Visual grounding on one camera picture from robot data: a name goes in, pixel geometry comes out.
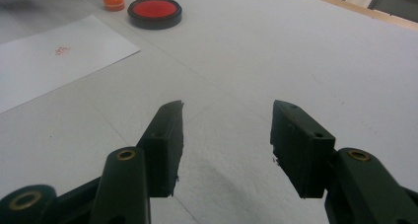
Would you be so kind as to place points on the wooden table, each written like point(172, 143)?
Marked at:
point(361, 11)

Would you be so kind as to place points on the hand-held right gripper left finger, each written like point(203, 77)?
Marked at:
point(164, 151)

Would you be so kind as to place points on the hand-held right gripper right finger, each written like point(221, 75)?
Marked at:
point(300, 151)

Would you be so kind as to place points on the large white table cover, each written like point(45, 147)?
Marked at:
point(263, 53)

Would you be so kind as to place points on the round black red ink pad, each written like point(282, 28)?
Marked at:
point(154, 12)

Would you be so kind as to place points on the white paper sheet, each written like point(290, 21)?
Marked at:
point(49, 62)

